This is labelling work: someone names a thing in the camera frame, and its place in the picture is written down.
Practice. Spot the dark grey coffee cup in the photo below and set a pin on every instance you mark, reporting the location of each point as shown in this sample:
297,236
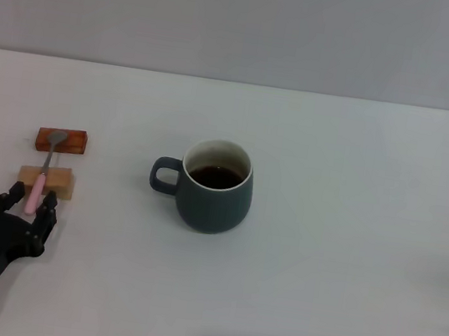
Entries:
210,208

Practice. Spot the light wooden spoon rest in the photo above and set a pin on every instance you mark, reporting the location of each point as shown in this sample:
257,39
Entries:
62,182

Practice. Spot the red-brown wooden block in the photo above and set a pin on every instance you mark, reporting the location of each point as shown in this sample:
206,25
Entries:
76,141

